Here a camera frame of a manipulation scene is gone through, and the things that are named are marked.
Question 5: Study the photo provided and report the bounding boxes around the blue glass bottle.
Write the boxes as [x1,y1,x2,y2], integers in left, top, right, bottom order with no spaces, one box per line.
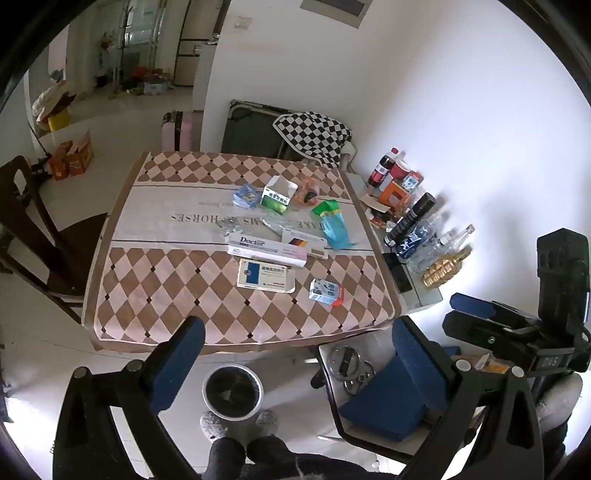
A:
[397,226,435,262]

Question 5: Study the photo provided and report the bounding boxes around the pink suitcase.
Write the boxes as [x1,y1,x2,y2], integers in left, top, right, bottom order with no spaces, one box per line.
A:
[161,110,194,152]

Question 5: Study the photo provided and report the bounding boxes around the small blue white carton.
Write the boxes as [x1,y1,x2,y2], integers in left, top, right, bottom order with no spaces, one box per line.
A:
[308,278,346,306]

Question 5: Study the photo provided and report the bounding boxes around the dark wooden chair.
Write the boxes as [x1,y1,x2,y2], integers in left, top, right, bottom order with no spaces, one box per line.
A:
[0,155,110,325]

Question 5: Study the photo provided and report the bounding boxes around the black phone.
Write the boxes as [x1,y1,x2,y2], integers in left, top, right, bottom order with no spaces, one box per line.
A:
[385,254,413,294]

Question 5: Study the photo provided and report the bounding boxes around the grey electrical panel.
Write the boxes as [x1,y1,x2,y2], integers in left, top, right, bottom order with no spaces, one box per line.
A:
[300,0,373,29]

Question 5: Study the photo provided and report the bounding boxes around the clear glass bottle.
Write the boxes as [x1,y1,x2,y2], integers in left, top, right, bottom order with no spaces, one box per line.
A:
[409,224,476,273]

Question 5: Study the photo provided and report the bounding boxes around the person's legs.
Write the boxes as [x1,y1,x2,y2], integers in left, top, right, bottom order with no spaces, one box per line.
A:
[205,435,403,480]

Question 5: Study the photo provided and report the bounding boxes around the blue snack packet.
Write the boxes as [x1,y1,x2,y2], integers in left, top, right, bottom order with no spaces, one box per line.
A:
[232,184,260,208]

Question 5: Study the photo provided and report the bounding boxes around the black white checkered blanket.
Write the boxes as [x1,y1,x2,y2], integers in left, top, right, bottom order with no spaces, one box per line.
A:
[272,111,354,169]

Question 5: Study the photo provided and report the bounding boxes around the green blue plastic bag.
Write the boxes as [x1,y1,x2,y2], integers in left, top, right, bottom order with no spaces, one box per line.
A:
[311,199,357,251]

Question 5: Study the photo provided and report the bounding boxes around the glass side table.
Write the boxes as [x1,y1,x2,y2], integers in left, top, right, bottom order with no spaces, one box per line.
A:
[346,173,456,315]

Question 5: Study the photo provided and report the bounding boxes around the white box with striped label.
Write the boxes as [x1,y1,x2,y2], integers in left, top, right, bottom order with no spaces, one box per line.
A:
[281,227,330,258]

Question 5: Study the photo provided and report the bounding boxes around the white blue medicine box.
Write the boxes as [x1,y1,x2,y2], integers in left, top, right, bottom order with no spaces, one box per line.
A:
[236,258,297,293]

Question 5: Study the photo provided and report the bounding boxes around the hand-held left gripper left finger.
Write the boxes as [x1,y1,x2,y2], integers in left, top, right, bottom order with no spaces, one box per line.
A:
[52,316,206,480]

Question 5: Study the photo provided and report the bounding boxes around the dark folding bed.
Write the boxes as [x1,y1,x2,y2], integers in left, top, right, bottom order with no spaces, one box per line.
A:
[221,99,297,160]

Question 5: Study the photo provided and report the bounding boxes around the white refrigerator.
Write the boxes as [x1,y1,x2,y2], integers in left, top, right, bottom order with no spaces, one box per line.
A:
[192,39,221,114]

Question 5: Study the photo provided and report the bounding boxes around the black frame stool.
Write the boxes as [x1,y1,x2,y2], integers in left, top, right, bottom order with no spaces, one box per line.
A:
[316,323,491,468]

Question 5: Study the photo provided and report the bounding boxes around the orange cartons on floor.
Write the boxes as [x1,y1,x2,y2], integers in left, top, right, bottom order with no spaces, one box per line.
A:
[48,129,96,181]

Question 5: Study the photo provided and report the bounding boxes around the golden grenade-shaped bottle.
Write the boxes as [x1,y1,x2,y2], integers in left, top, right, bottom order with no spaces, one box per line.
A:
[422,247,473,289]

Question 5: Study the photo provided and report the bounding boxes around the cola bottle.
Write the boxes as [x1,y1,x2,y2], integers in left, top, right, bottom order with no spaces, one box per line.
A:
[368,148,400,190]

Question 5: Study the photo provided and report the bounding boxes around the orange box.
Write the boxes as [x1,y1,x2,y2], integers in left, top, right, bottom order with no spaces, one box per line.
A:
[379,181,412,209]

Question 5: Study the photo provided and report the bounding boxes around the yellow bin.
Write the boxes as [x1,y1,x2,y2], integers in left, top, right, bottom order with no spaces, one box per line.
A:
[48,108,75,133]

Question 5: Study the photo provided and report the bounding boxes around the round white trash bin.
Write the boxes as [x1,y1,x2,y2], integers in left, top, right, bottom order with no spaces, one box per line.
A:
[202,364,264,421]

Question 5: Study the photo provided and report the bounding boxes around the long white pink box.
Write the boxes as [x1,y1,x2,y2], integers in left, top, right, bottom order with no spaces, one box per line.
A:
[228,233,308,269]

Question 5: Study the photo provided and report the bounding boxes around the metal coat rack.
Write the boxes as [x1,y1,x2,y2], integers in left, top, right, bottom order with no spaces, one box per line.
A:
[107,0,163,99]

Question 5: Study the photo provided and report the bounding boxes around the black spray can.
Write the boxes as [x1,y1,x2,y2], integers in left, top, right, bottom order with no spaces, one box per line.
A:
[384,192,437,248]

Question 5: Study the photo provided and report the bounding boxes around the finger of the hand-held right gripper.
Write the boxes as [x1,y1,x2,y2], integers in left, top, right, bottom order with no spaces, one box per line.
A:
[450,292,542,325]
[442,311,532,355]

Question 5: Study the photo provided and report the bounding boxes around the brown checkered tablecloth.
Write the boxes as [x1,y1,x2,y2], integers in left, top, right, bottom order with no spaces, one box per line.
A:
[82,151,403,357]

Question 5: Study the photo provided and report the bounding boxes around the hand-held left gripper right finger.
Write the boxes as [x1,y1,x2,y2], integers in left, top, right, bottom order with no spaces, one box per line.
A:
[392,318,546,480]

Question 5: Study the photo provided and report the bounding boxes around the clear plastic wrapper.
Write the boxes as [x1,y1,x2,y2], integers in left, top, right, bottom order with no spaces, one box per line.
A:
[260,213,297,234]

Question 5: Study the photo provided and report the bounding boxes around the orange snack packet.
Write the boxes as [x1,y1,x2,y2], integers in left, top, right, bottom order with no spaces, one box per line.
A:
[295,178,324,205]

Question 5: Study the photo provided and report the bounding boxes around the green white cardboard box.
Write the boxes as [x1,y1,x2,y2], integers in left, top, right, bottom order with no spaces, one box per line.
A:
[259,175,299,214]

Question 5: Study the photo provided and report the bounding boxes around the grey fluffy slipper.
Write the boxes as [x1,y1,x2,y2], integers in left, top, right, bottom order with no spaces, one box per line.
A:
[199,411,230,444]
[254,409,280,437]

